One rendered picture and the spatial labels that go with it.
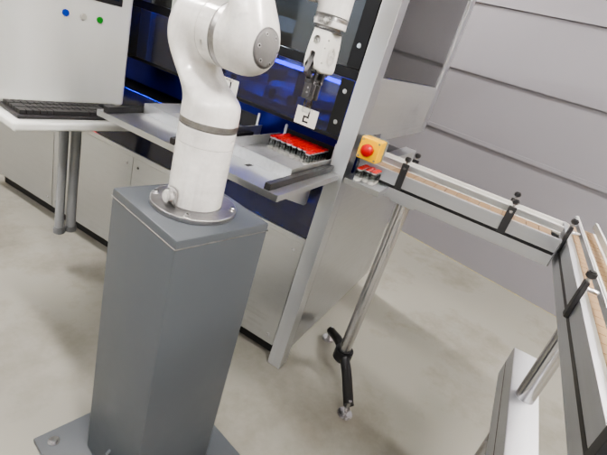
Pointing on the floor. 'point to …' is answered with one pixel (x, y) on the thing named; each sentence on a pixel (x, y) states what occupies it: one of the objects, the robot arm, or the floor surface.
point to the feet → (342, 372)
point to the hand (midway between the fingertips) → (311, 91)
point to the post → (391, 15)
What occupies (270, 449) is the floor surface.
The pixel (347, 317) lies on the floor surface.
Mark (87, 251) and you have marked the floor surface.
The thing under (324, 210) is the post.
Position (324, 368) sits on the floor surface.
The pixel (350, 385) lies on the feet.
